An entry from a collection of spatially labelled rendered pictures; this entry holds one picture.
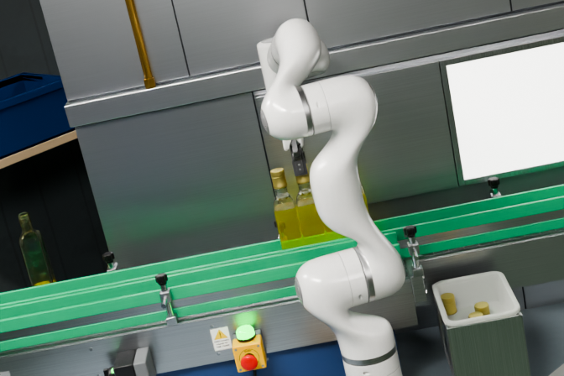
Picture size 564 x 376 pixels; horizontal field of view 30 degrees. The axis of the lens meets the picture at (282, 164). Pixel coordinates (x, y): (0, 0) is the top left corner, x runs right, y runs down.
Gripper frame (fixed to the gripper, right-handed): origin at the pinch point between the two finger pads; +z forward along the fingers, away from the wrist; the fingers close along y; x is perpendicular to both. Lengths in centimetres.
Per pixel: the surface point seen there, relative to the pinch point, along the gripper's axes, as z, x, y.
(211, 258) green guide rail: 21.4, -27.1, -3.0
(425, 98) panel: -6.7, 34.0, -12.2
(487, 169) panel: 15, 46, -13
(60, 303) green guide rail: 21, -65, 7
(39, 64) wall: 0, -113, -212
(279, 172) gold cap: 0.4, -5.3, 1.9
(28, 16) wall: -21, -113, -212
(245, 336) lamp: 32.6, -20.0, 21.3
